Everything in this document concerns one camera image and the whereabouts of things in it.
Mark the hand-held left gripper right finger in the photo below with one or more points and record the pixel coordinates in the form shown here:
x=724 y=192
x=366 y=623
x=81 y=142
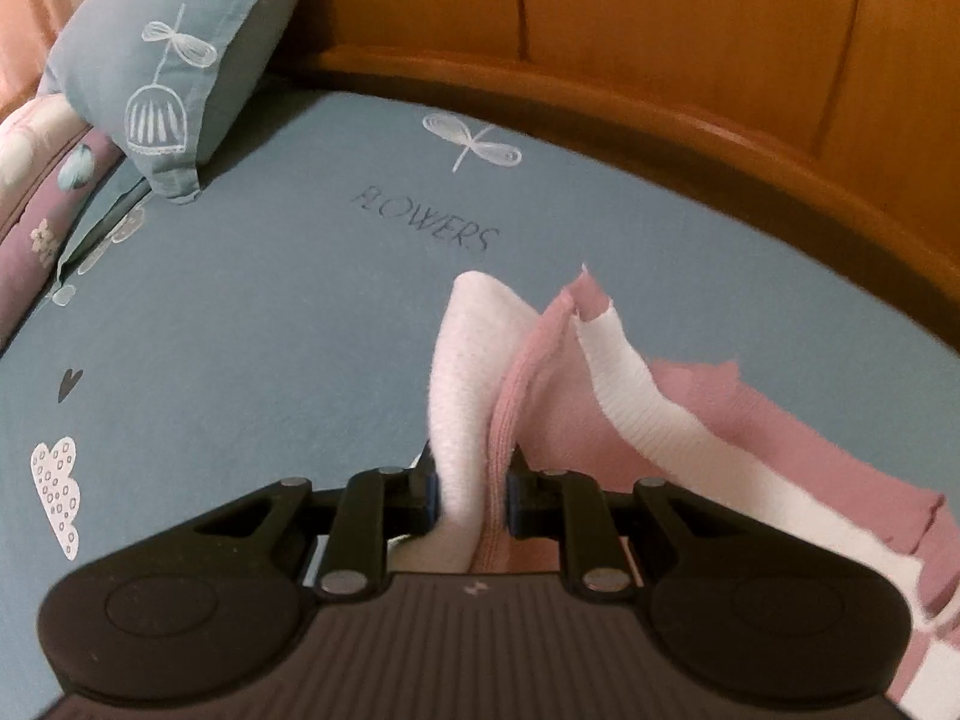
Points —
x=516 y=499

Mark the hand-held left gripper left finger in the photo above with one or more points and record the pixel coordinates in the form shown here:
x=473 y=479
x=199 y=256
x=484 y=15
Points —
x=429 y=495

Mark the pink and white knit sweater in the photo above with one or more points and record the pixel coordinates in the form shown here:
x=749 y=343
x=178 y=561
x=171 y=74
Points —
x=637 y=427

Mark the teal floral bed sheet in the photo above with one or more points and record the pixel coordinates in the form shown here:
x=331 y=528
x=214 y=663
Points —
x=262 y=300

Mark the flat teal pillow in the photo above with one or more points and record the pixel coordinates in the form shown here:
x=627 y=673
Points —
x=105 y=221

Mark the wooden bed headboard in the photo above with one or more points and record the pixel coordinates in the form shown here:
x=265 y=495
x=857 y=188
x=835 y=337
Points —
x=675 y=52

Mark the folded pink purple floral quilt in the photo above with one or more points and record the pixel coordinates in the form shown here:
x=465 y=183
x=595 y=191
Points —
x=45 y=187

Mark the teal printed pillow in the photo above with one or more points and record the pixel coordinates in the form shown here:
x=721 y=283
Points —
x=172 y=67

